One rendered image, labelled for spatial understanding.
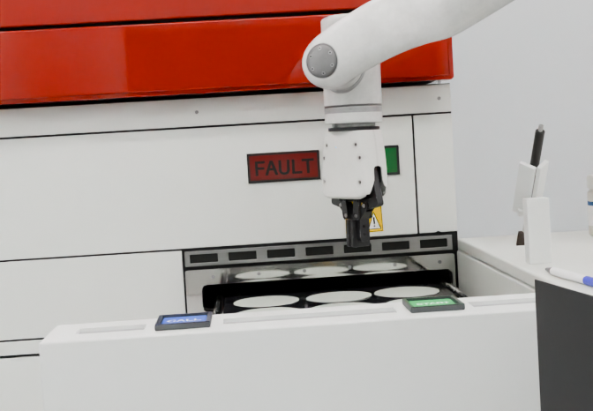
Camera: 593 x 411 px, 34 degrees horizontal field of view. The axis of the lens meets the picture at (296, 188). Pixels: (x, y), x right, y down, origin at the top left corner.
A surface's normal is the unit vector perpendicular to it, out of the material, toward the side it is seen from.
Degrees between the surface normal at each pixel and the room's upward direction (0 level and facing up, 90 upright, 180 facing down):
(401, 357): 90
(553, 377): 90
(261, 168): 90
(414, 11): 71
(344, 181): 88
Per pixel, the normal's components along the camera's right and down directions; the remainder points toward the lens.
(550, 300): -0.98, 0.07
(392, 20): 0.17, -0.22
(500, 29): 0.05, 0.05
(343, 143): -0.78, 0.00
